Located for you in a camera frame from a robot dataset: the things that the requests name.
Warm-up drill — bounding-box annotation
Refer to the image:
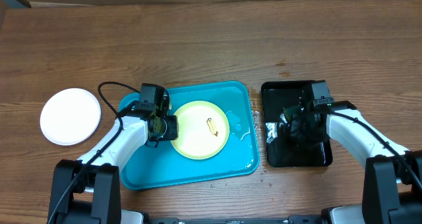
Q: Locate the white plate with sauce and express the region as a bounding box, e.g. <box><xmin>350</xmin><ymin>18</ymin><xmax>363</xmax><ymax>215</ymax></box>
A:
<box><xmin>40</xmin><ymin>88</ymin><xmax>102</xmax><ymax>146</ymax></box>

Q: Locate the yellow green scrub sponge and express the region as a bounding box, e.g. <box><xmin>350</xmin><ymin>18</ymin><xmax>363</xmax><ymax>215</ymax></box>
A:
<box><xmin>283</xmin><ymin>105</ymin><xmax>302</xmax><ymax>121</ymax></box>

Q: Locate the black plastic tray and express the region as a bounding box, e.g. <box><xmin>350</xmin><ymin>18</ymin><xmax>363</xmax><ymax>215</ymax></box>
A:
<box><xmin>261</xmin><ymin>80</ymin><xmax>333</xmax><ymax>167</ymax></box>

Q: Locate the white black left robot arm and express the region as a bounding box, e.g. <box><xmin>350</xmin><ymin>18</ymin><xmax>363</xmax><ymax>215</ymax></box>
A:
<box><xmin>47</xmin><ymin>83</ymin><xmax>178</xmax><ymax>224</ymax></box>

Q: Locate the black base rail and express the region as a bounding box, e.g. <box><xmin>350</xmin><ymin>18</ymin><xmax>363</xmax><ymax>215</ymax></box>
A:
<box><xmin>144</xmin><ymin>215</ymin><xmax>330</xmax><ymax>224</ymax></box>

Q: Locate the yellow plate with sauce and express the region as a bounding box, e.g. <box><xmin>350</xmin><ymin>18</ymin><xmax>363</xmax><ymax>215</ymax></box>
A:
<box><xmin>171</xmin><ymin>101</ymin><xmax>229</xmax><ymax>160</ymax></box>

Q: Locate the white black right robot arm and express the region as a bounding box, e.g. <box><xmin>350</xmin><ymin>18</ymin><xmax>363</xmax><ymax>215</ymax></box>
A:
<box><xmin>284</xmin><ymin>80</ymin><xmax>421</xmax><ymax>224</ymax></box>

